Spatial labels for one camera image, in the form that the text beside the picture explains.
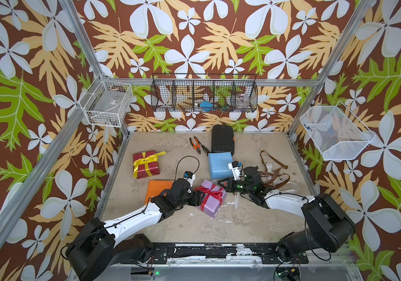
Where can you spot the white wire basket left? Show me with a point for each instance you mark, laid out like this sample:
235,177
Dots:
106,101

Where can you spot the blue object in basket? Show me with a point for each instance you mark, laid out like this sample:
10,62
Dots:
207,106

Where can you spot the black hard case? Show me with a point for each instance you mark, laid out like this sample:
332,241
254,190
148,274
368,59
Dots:
222,139

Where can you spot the red satin ribbon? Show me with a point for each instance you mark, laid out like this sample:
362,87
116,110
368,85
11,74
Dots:
215,192

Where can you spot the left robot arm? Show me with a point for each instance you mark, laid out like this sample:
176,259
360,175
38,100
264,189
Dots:
101,244

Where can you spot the white wire basket right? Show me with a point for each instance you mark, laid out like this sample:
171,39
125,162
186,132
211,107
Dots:
337,133

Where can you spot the black wire basket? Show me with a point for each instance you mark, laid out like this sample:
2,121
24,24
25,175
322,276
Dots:
185,92

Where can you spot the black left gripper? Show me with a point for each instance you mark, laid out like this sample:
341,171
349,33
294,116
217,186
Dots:
196,198

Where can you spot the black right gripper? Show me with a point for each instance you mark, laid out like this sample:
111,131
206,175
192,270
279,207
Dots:
229,187

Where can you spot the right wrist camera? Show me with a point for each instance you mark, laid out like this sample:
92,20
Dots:
236,168

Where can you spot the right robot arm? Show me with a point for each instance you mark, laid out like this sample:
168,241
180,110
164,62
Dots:
326,225

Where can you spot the orange handled pliers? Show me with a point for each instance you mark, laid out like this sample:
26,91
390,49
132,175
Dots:
198,146

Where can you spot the dark red gift box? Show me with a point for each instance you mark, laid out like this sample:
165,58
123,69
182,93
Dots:
149,168

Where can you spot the purple gift box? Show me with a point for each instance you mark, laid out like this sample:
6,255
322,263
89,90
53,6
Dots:
212,207

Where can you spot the brown ribbon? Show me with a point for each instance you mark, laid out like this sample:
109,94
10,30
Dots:
276,174

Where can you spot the white wire basket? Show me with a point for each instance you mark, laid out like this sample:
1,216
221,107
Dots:
106,101
337,133

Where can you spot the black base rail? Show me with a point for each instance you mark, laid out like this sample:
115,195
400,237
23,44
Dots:
221,253

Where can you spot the orange gift box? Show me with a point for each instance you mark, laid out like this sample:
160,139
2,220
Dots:
155,187

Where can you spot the light blue gift box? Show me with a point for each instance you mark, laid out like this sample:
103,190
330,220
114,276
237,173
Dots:
219,165

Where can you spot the yellow satin ribbon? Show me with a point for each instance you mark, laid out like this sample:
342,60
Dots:
146,161

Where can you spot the white satin ribbon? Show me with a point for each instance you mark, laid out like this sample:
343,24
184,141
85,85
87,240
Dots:
257,184

